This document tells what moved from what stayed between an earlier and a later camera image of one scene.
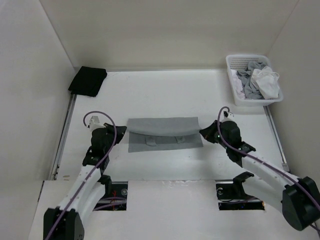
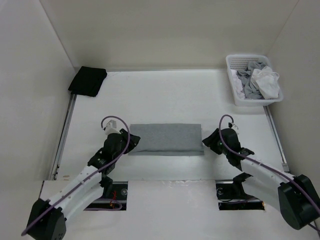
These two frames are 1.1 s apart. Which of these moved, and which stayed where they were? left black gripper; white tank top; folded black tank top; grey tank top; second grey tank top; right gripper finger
Moved: grey tank top; right gripper finger; left black gripper
Stayed: white tank top; folded black tank top; second grey tank top
